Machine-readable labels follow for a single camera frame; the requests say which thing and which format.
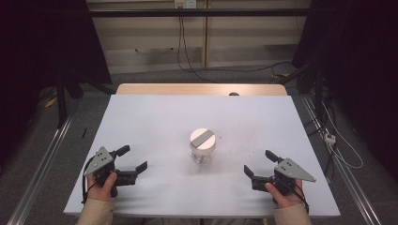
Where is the white wall socket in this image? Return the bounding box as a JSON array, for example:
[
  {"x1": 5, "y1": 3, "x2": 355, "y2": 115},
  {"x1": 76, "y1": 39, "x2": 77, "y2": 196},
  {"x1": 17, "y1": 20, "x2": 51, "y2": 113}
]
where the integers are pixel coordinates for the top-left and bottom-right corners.
[{"x1": 174, "y1": 0, "x2": 198, "y2": 9}]

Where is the white power strip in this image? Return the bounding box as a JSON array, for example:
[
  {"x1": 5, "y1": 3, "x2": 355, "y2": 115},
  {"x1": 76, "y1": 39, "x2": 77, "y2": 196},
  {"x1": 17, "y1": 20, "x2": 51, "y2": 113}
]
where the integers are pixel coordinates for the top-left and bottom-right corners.
[{"x1": 324, "y1": 132, "x2": 337, "y2": 146}]

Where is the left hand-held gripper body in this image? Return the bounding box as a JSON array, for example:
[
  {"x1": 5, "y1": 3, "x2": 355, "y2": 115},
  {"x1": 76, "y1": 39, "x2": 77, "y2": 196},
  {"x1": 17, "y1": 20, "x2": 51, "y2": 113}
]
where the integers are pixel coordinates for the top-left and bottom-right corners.
[{"x1": 83, "y1": 145, "x2": 139, "y2": 199}]

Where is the wooden table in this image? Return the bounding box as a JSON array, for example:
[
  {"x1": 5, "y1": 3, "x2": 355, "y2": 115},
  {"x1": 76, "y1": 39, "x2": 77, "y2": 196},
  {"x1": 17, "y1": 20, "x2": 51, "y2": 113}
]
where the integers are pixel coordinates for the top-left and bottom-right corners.
[{"x1": 115, "y1": 82, "x2": 288, "y2": 97}]

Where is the aluminium floor rail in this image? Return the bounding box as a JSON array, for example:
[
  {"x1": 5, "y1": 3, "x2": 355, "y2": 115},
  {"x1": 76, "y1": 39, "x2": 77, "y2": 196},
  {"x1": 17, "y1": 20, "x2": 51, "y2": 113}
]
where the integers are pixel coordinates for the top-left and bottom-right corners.
[
  {"x1": 5, "y1": 114, "x2": 75, "y2": 225},
  {"x1": 300, "y1": 94, "x2": 383, "y2": 225}
]

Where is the person's right hand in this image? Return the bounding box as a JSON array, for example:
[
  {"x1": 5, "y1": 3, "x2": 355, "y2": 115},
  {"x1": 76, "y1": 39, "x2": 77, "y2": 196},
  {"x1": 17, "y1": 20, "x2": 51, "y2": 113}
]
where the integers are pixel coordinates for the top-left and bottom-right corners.
[{"x1": 264, "y1": 179, "x2": 304, "y2": 210}]

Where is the black metal stand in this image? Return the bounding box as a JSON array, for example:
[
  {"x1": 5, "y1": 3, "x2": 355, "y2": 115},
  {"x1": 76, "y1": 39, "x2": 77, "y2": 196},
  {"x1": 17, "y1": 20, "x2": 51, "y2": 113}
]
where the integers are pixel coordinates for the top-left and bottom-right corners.
[{"x1": 54, "y1": 69, "x2": 83, "y2": 129}]

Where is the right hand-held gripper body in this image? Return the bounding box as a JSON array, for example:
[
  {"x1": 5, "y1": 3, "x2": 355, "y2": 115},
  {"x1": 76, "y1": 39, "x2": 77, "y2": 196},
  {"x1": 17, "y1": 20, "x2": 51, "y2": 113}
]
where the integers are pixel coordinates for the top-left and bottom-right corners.
[{"x1": 251, "y1": 157, "x2": 317, "y2": 198}]

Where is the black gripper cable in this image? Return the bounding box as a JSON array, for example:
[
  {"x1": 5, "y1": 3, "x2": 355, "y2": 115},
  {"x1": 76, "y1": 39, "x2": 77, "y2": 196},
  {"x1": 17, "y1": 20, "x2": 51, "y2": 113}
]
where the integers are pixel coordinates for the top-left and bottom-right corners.
[
  {"x1": 292, "y1": 183, "x2": 311, "y2": 216},
  {"x1": 81, "y1": 155, "x2": 98, "y2": 204}
]

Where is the black hanging cable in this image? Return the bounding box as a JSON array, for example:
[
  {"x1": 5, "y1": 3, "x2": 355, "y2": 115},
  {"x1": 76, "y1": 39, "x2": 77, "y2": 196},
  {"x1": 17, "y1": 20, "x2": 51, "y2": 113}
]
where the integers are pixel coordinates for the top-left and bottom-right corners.
[{"x1": 176, "y1": 15, "x2": 294, "y2": 84}]

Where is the black horizontal frame bar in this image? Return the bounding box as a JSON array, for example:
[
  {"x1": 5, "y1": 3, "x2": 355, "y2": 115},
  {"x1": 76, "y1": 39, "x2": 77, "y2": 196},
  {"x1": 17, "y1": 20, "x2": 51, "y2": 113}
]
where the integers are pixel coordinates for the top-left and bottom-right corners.
[{"x1": 84, "y1": 7, "x2": 314, "y2": 18}]

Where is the clear glass jar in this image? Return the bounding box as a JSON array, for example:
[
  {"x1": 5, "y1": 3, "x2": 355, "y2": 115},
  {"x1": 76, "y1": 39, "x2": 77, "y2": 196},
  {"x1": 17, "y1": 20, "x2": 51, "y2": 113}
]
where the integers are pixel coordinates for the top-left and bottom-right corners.
[{"x1": 190, "y1": 143, "x2": 217, "y2": 167}]

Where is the wooden wall post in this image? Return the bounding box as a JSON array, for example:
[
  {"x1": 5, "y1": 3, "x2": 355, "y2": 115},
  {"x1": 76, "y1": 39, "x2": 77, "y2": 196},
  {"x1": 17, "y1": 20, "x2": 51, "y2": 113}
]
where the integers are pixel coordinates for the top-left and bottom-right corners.
[{"x1": 201, "y1": 0, "x2": 210, "y2": 68}]

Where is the white lid with grey tape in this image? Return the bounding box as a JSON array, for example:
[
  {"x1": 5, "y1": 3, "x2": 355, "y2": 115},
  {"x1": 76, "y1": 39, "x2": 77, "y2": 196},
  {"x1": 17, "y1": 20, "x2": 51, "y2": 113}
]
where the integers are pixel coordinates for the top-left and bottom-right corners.
[{"x1": 189, "y1": 127, "x2": 217, "y2": 151}]

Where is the white floor cable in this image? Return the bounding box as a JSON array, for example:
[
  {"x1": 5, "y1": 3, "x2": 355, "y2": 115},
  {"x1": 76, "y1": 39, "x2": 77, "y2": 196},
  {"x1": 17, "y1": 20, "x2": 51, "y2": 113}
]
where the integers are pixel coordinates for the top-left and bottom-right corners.
[{"x1": 321, "y1": 101, "x2": 364, "y2": 171}]

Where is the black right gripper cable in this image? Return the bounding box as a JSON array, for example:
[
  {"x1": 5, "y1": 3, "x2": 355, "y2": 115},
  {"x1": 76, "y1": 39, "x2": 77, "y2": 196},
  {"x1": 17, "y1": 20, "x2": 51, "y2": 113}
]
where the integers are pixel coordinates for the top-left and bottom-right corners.
[{"x1": 292, "y1": 183, "x2": 311, "y2": 216}]

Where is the person's left hand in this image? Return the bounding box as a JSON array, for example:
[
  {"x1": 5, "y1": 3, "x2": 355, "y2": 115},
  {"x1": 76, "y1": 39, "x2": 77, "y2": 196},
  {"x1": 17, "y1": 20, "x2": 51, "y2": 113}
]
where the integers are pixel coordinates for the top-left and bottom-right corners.
[{"x1": 85, "y1": 172, "x2": 118, "y2": 203}]

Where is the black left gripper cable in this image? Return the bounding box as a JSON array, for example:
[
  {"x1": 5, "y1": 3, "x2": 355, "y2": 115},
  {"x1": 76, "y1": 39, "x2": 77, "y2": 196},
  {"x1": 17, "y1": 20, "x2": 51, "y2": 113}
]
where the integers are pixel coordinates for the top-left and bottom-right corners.
[{"x1": 81, "y1": 155, "x2": 98, "y2": 204}]

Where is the black curtain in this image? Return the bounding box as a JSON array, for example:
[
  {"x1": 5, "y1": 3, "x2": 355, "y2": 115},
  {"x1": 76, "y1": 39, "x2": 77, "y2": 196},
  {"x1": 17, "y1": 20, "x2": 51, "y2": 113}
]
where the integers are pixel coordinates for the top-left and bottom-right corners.
[
  {"x1": 0, "y1": 0, "x2": 113, "y2": 170},
  {"x1": 291, "y1": 0, "x2": 398, "y2": 182}
]

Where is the white table cover board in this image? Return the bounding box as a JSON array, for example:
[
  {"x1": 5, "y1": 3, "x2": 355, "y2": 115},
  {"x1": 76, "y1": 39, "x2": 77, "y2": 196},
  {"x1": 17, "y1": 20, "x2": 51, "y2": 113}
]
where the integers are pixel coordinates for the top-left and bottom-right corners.
[{"x1": 63, "y1": 94, "x2": 342, "y2": 218}]

